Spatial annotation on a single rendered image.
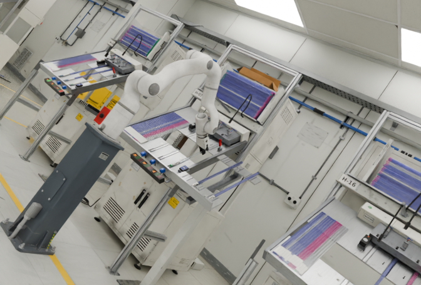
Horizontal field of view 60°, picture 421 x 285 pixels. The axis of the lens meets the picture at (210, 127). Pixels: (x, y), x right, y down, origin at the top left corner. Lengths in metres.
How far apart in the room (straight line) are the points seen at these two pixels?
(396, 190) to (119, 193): 1.98
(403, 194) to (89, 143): 1.82
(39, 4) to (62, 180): 4.86
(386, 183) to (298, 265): 0.80
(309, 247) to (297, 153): 2.24
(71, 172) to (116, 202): 1.02
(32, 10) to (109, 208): 4.30
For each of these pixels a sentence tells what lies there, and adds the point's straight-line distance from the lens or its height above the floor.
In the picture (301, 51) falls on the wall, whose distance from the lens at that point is 4.88.
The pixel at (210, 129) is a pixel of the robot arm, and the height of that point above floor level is 1.10.
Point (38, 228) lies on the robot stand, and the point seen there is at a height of 0.12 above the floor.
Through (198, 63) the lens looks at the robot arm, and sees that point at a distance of 2.16.
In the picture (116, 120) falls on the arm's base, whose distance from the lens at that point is 2.04.
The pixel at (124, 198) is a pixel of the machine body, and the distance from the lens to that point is 2.97.
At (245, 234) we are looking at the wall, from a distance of 4.19.
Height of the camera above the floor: 0.92
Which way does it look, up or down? 4 degrees up
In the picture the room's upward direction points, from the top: 36 degrees clockwise
